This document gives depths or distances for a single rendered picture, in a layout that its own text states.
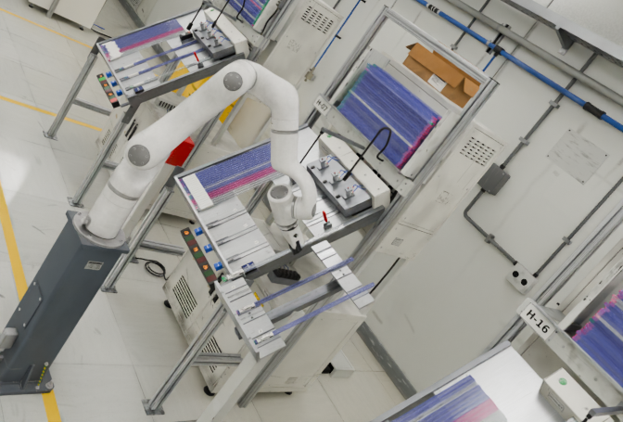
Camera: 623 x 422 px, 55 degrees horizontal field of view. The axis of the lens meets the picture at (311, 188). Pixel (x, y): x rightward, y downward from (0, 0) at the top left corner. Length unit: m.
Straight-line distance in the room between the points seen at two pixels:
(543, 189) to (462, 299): 0.85
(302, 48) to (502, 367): 2.32
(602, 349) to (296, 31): 2.46
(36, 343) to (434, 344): 2.51
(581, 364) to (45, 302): 1.79
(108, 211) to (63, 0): 4.75
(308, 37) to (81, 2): 3.47
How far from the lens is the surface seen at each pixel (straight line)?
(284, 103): 1.90
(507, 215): 3.94
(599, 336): 2.08
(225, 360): 2.71
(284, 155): 1.94
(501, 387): 2.16
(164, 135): 1.98
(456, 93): 2.97
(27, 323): 2.40
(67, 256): 2.22
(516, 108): 4.12
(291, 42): 3.71
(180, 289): 3.21
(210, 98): 1.92
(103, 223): 2.15
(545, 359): 2.34
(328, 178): 2.64
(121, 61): 3.83
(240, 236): 2.54
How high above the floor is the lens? 1.83
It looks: 16 degrees down
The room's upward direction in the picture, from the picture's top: 36 degrees clockwise
